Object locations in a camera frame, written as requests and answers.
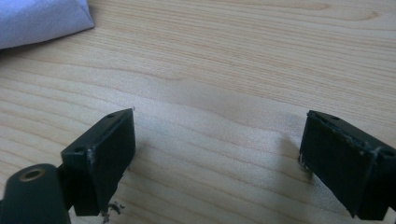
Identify light blue cloth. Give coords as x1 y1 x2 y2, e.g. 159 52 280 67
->
0 0 95 50

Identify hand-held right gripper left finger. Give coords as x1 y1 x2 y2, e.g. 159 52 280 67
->
57 107 136 217

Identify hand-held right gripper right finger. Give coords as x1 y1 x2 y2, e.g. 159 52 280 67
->
299 109 396 221

